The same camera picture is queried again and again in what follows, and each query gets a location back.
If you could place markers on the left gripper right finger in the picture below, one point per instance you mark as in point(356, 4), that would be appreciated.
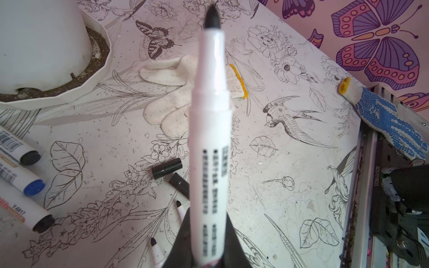
point(234, 256)

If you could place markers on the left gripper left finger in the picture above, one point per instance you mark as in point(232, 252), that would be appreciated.
point(180, 255)

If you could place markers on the white marker cluster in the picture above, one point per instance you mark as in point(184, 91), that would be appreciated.
point(180, 209)
point(209, 143)
point(157, 254)

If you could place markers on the black cap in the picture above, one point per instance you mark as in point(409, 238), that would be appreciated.
point(178, 183)
point(166, 168)

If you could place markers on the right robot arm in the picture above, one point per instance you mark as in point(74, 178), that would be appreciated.
point(400, 195)

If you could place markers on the white glove on table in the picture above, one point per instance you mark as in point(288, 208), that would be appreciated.
point(171, 111)

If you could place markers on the blue dotted glove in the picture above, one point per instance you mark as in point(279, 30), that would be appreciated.
point(382, 116)

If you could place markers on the white potted green plant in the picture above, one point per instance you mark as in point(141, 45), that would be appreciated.
point(43, 44)

